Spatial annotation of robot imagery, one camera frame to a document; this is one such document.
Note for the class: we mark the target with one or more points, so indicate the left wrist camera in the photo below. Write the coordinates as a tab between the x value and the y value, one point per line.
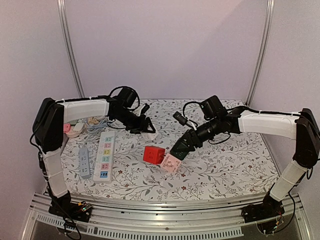
144	108

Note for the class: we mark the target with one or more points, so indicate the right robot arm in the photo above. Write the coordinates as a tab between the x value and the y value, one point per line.
298	126

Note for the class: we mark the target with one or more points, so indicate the red cube socket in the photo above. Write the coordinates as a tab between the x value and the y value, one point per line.
153	155

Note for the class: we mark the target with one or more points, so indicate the grey-blue power strip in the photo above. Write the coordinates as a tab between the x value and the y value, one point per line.
84	163

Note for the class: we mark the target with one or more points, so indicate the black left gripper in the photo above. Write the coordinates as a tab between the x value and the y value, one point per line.
142	126

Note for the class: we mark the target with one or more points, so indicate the dark green cube socket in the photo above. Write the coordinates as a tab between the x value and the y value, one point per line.
179	154

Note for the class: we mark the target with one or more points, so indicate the aluminium frame post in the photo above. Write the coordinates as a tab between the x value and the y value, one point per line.
61	6
262	51

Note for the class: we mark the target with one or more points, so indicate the left aluminium frame post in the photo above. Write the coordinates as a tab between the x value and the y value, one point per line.
61	6

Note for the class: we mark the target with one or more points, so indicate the white cube socket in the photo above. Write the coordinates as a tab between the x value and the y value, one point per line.
149	137

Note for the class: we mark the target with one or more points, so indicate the pink round socket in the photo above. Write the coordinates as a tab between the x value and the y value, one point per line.
69	131

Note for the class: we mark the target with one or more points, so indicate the right aluminium frame post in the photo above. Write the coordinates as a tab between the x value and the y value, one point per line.
262	51

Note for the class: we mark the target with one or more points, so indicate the floral table mat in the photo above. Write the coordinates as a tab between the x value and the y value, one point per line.
230	166

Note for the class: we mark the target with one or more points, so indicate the pink cube socket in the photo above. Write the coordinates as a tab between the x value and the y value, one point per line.
170	163

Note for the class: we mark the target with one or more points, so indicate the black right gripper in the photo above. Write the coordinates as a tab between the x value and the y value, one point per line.
192	137

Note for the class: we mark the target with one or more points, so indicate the white colourful power strip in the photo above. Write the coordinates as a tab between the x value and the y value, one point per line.
103	167

